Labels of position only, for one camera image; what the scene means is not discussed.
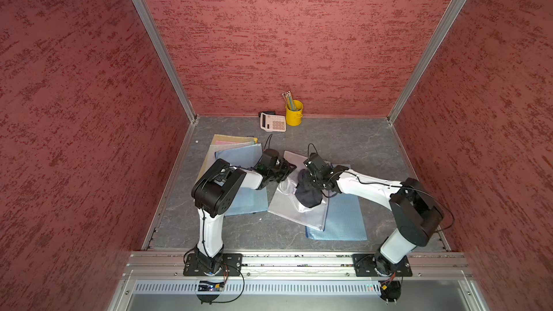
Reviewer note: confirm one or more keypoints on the blue mesh document bag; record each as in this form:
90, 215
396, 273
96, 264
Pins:
343, 222

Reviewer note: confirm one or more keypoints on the left aluminium corner post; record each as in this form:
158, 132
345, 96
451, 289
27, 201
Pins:
150, 26

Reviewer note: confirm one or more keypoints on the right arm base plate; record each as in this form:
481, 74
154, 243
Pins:
376, 265

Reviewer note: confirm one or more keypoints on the yellow mesh document bag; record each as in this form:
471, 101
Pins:
229, 139

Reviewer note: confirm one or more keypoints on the green mesh document bag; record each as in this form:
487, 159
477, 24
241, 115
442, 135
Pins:
215, 148

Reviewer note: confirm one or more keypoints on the aluminium front rail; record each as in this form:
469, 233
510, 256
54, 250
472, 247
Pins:
320, 273

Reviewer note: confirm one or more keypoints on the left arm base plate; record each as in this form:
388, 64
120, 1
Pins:
224, 264

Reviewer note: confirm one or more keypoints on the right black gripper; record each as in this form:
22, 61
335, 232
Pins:
309, 176

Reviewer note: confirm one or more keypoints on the white mesh document bag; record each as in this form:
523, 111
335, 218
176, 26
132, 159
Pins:
285, 204

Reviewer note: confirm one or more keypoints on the light blue document bag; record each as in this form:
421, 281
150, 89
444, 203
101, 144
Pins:
247, 201

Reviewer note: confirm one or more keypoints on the coloured pencils bundle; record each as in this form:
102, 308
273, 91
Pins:
287, 96

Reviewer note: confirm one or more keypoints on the right aluminium corner post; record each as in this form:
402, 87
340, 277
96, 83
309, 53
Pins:
445, 24

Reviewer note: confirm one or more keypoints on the aluminium corner post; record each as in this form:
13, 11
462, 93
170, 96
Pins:
445, 24
150, 26

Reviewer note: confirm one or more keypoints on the yellow pen cup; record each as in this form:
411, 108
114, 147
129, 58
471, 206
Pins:
294, 114

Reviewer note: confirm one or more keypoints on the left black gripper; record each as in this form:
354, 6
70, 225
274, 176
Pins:
288, 169

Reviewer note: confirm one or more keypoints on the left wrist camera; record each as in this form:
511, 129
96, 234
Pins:
270, 157

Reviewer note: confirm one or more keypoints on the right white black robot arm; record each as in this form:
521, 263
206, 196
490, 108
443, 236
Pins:
416, 213

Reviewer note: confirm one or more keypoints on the pink desk calculator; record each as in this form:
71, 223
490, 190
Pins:
272, 123

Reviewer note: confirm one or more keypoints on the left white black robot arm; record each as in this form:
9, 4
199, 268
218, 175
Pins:
215, 192

